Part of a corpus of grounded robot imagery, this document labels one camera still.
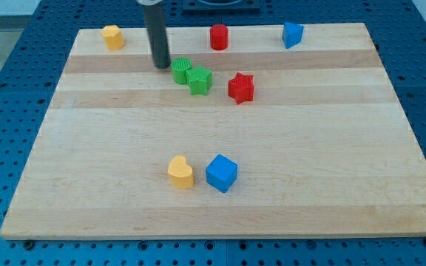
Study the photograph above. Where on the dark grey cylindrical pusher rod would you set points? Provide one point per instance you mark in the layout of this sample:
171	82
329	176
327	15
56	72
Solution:
155	24

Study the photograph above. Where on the green cylinder block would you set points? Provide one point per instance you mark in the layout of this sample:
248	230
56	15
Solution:
179	68

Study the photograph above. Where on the yellow hexagon block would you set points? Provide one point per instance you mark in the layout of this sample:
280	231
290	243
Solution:
113	37

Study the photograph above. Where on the red cylinder block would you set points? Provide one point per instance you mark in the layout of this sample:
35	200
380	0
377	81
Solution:
219	37

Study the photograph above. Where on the green star block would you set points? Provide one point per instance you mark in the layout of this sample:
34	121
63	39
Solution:
199	80

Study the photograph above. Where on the red star block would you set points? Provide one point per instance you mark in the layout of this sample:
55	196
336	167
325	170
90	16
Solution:
241	88

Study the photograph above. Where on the blue triangle block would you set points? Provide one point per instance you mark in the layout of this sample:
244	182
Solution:
292	34

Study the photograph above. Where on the yellow heart block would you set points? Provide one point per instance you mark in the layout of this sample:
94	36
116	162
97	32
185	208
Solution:
180	173

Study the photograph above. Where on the light wooden board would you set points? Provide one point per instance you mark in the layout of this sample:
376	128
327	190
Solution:
323	151

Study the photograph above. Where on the blue cube block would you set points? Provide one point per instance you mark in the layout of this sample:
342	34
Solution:
221	173

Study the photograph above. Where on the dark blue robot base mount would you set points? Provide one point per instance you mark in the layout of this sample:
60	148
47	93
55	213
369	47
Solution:
220	5

